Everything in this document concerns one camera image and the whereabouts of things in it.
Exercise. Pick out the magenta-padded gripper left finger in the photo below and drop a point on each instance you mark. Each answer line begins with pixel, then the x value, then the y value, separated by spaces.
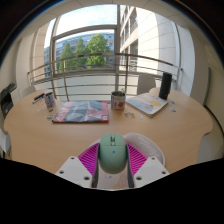
pixel 73 170

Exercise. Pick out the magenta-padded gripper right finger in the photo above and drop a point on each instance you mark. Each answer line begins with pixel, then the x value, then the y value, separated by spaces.
pixel 150 170

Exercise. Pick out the mint green computer mouse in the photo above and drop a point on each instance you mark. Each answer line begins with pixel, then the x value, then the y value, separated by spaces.
pixel 112 155

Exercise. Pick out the round white pink mouse pad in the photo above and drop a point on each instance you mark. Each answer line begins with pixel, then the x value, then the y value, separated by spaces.
pixel 148 146

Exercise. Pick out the small teal sticker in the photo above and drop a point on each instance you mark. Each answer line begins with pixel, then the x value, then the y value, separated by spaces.
pixel 50 117

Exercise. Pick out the red and grey magazine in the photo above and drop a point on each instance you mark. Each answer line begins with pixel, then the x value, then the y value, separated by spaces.
pixel 81 111

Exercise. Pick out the light illustrated booklet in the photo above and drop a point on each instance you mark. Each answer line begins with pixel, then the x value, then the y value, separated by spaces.
pixel 148 104

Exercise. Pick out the tin can with orange print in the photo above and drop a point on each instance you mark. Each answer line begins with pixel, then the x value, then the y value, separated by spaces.
pixel 118 101

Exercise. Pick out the small black blue box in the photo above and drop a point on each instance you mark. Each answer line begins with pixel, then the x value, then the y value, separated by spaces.
pixel 39 96

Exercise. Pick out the tall black speaker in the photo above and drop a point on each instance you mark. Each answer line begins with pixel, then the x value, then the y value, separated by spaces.
pixel 165 85

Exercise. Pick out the black office printer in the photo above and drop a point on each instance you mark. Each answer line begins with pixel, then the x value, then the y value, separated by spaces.
pixel 6 100

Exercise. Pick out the metal balcony railing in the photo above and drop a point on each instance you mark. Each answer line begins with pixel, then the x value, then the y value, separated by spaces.
pixel 93 56

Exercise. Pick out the green leafy trees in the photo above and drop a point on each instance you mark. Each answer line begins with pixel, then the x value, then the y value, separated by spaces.
pixel 96 50

